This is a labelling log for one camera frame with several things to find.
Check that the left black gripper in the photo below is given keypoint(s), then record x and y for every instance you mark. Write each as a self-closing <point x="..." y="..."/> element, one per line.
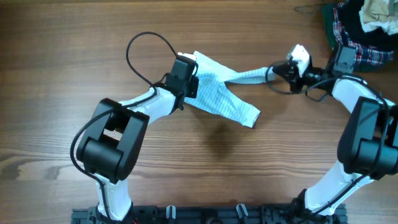
<point x="193" y="83"/>

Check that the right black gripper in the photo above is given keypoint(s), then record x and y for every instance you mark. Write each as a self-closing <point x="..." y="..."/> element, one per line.
<point x="298" y="74"/>

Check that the light blue striped baby pants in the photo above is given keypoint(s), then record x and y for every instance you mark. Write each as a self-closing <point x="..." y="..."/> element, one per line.
<point x="214" y="97"/>

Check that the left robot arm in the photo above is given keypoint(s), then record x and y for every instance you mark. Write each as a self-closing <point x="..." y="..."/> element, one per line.
<point x="110" y="143"/>

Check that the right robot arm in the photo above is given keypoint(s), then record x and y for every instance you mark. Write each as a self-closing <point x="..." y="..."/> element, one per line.
<point x="367" y="150"/>

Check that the red plaid shirt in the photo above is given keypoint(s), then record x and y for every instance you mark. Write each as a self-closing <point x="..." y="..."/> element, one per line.
<point x="367" y="53"/>

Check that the beige cream garment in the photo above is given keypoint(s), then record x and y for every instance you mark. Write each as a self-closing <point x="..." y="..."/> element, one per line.
<point x="376" y="14"/>

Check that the thin wire clothes hanger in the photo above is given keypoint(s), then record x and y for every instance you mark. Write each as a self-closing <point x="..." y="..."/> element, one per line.
<point x="308" y="9"/>

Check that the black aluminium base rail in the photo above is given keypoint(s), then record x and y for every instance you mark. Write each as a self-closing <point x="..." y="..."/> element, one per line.
<point x="266" y="213"/>

